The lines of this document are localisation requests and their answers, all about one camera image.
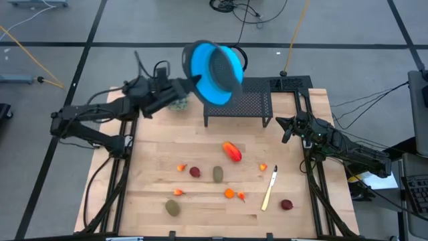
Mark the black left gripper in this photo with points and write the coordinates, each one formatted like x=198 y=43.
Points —
x=167 y=95

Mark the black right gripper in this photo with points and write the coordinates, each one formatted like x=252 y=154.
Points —
x=301 y=129

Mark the blue collapsible colander bowl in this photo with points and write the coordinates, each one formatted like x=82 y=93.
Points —
x=200 y=67

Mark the red-orange mango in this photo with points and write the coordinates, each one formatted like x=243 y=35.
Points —
x=232 y=151

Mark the dark red pomegranate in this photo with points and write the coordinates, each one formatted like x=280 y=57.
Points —
x=195 y=172
x=287 y=204

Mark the brown-green kiwi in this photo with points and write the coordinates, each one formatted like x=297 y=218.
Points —
x=218 y=174
x=172 y=207

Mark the orange mandarin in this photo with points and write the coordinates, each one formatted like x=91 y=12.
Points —
x=229 y=193

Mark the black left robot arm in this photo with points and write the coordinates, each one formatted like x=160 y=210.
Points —
x=87 y=112

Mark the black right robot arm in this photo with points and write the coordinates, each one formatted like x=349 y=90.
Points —
x=361 y=157

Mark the black perforated metal stand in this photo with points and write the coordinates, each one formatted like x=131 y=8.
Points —
x=254 y=100

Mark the white sheet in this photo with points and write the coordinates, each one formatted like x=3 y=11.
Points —
x=381 y=182

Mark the black desk leg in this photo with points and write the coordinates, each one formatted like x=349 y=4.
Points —
x=404 y=145

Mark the grey curved panel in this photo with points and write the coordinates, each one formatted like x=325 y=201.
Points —
x=419 y=110

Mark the black keyboard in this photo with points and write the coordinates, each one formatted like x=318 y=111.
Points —
x=418 y=194

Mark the grey desk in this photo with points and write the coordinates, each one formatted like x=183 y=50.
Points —
x=414 y=227

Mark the grey stand base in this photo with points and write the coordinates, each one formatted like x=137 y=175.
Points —
x=16 y=79
x=36 y=3

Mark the black caster base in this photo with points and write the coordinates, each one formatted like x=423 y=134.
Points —
x=5 y=111

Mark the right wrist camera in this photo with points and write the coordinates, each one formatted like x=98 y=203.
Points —
x=286 y=138

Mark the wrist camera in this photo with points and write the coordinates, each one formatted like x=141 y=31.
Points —
x=162 y=77
x=286 y=138

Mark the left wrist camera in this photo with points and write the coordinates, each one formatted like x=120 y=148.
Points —
x=162 y=77

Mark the black metal table frame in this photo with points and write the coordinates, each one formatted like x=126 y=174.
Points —
x=291 y=83

